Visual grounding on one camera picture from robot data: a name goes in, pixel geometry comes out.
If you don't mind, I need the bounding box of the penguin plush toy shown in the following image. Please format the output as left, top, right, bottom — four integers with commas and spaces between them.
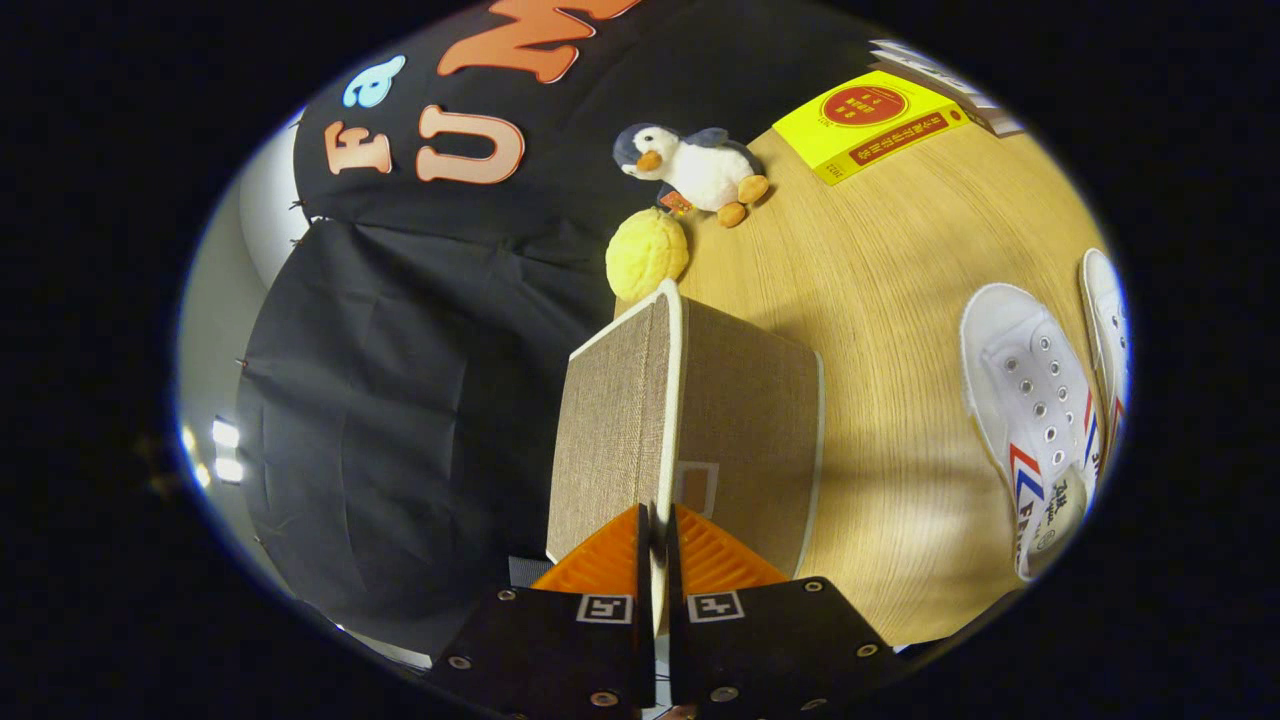
612, 122, 771, 229

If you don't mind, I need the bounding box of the round yellow plush bun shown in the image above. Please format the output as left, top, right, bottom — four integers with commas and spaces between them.
605, 207, 691, 303

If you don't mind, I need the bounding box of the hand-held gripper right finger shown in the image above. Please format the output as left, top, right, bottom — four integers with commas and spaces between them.
664, 504, 902, 715

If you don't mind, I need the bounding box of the black backdrop cloth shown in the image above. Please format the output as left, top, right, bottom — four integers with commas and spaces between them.
235, 0, 893, 657

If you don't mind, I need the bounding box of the white illustrated book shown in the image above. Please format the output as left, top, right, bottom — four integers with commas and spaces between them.
870, 38, 961, 81

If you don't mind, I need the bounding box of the beige fabric storage box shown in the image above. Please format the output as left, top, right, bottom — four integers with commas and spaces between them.
545, 280, 827, 641

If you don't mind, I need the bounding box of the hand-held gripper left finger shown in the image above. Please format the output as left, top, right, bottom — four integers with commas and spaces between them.
422, 503, 657, 718

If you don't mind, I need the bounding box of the white canvas shoe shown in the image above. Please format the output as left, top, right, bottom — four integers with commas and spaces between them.
1078, 248, 1135, 481
958, 283, 1103, 582

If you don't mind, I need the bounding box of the long ceiling light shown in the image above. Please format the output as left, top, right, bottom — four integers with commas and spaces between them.
180, 418, 244, 491

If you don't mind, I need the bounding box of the yellow book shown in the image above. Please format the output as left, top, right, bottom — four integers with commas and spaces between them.
772, 70, 971, 187

